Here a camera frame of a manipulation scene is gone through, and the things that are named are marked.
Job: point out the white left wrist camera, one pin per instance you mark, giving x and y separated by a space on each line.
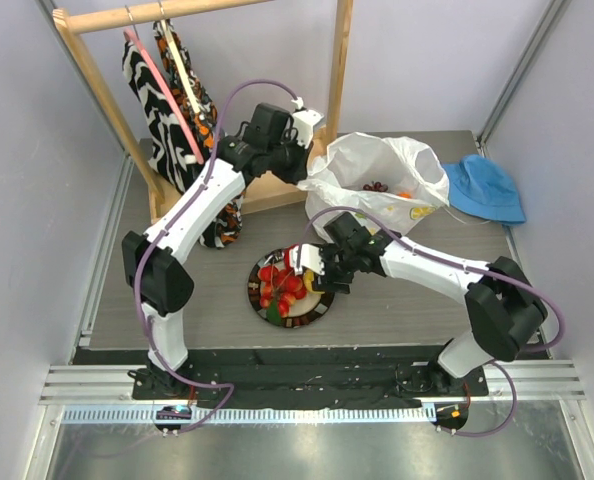
306 122

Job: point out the patterned round plate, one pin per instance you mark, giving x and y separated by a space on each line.
306 311

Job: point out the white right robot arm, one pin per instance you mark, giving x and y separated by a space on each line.
504 310

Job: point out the fake purple grapes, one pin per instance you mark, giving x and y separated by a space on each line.
376 187

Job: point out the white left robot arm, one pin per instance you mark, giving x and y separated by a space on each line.
274 141

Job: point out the cream hanger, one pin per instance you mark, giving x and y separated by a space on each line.
182 73

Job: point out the blue bucket hat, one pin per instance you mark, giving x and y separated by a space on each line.
480 188

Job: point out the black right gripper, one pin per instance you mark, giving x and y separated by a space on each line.
328 270

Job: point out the white plastic bag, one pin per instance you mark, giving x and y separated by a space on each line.
398 180

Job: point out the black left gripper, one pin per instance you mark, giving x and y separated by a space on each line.
300 172

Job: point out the aluminium corner frame post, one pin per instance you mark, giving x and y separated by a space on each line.
546 25

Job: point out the orange black patterned garment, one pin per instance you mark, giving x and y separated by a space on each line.
226 227

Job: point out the perforated metal rail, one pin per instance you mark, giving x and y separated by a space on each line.
178 414

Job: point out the fake yellow lemon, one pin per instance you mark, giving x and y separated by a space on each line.
309 278

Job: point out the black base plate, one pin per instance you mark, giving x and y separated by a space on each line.
307 378

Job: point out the black white zebra garment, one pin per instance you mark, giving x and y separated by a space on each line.
171 156

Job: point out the pink hanger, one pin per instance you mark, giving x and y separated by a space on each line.
132 37

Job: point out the fake red cherry bunch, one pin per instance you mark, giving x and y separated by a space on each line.
279 291

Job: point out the fake red apple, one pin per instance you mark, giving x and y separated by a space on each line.
289 257

